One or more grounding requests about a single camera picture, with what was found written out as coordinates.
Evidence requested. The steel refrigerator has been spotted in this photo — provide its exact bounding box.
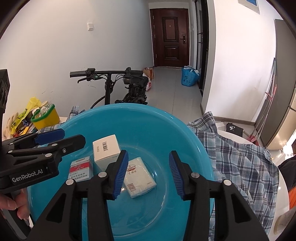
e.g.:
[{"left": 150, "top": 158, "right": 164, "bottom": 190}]
[{"left": 256, "top": 19, "right": 295, "bottom": 150}]

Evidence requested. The yellow plastic bag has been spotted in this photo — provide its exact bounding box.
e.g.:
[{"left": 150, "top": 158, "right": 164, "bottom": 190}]
[{"left": 10, "top": 97, "right": 42, "bottom": 135}]

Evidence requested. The white light switch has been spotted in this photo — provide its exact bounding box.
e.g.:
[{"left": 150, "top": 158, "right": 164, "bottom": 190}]
[{"left": 87, "top": 23, "right": 94, "bottom": 31}]

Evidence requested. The person left hand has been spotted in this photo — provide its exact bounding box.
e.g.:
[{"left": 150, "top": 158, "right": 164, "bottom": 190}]
[{"left": 0, "top": 188, "right": 30, "bottom": 220}]

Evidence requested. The dark brown door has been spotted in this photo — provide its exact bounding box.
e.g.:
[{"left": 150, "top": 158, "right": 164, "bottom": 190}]
[{"left": 150, "top": 8, "right": 189, "bottom": 67}]

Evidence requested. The beige stuffed animal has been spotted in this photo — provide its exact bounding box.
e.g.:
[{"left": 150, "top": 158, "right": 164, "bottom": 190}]
[{"left": 3, "top": 112, "right": 19, "bottom": 140}]

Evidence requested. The white tissue pack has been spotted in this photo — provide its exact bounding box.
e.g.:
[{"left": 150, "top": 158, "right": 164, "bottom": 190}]
[{"left": 124, "top": 157, "right": 157, "bottom": 198}]

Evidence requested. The blue plastic basin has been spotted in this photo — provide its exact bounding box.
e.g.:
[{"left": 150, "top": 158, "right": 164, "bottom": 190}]
[{"left": 28, "top": 103, "right": 214, "bottom": 240}]

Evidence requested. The beige white square box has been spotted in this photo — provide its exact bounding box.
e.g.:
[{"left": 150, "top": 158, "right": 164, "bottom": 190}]
[{"left": 93, "top": 135, "right": 120, "bottom": 171}]

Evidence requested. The black bicycle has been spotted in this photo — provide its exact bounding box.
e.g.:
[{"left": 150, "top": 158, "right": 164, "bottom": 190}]
[{"left": 69, "top": 67, "right": 149, "bottom": 108}]

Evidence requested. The red white cigarette box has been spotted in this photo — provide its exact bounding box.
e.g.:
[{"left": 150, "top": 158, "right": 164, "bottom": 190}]
[{"left": 68, "top": 156, "right": 93, "bottom": 182}]

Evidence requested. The blue shopping bag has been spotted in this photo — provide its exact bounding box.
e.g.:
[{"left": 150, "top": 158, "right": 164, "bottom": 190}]
[{"left": 181, "top": 66, "right": 200, "bottom": 87}]

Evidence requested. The orange chair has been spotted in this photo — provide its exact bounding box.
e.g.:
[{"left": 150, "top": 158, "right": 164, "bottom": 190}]
[{"left": 278, "top": 156, "right": 296, "bottom": 192}]

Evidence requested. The yellow green bin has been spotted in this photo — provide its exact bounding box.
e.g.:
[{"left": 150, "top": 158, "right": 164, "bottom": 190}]
[{"left": 31, "top": 104, "right": 60, "bottom": 130}]

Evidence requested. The white electrical panel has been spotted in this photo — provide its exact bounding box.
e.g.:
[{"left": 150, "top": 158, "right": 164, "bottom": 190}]
[{"left": 238, "top": 0, "right": 260, "bottom": 14}]

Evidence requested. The blue plaid cloth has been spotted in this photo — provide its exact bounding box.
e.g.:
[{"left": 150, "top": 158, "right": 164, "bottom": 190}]
[{"left": 38, "top": 105, "right": 280, "bottom": 241}]

